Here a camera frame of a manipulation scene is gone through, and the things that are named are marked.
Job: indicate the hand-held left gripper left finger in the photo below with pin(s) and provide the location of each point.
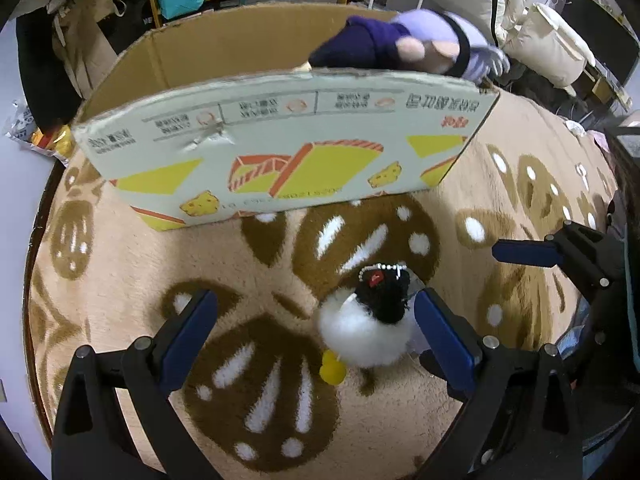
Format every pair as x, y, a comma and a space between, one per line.
192, 337

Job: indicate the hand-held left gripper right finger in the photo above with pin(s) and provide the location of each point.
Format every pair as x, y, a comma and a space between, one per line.
445, 340

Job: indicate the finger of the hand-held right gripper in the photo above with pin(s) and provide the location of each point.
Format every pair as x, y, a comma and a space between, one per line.
525, 252

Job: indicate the cardboard box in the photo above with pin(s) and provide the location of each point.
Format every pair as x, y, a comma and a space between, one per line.
280, 130

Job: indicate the purple plush toy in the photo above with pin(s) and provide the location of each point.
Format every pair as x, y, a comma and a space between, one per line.
365, 47

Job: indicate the beige brown patterned blanket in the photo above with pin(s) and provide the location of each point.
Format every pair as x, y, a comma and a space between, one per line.
150, 260

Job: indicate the cream recliner chair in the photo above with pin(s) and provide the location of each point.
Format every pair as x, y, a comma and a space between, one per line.
545, 45

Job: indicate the black monitor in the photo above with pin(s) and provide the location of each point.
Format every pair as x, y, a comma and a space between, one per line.
600, 30

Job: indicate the plastic snack bag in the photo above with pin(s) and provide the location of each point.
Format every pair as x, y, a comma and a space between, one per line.
35, 135

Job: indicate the black hanging garment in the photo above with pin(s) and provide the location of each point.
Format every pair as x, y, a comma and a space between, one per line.
40, 70

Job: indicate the beige hanging trousers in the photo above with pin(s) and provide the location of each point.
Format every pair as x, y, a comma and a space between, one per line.
85, 45

